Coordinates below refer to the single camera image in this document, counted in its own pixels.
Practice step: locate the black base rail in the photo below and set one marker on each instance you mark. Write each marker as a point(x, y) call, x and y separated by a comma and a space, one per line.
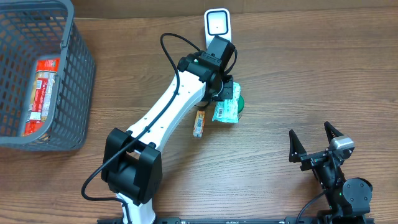
point(286, 220)

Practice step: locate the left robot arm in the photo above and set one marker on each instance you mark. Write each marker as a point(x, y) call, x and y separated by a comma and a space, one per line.
point(133, 158)

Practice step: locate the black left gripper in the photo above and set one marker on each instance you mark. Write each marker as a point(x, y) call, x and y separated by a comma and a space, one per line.
point(228, 90)

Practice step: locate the orange Kleenex tissue pack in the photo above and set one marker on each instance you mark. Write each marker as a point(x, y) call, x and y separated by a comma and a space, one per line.
point(199, 124)

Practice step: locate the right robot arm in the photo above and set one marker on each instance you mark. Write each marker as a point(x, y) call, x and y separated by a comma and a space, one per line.
point(348, 199)

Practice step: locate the white barcode scanner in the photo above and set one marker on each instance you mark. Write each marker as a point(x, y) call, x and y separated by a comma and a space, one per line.
point(217, 22)

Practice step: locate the teal wet wipes pack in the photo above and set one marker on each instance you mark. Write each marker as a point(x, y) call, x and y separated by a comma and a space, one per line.
point(227, 111)

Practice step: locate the green lid jar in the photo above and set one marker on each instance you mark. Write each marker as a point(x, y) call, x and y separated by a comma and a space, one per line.
point(240, 106)

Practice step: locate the grey plastic mesh basket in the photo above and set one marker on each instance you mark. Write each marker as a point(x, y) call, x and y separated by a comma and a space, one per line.
point(39, 30)

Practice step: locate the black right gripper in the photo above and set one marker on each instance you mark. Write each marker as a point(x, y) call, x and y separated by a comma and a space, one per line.
point(316, 157)

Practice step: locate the orange red noodle packet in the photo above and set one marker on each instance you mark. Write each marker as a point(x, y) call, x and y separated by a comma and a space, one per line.
point(40, 97)

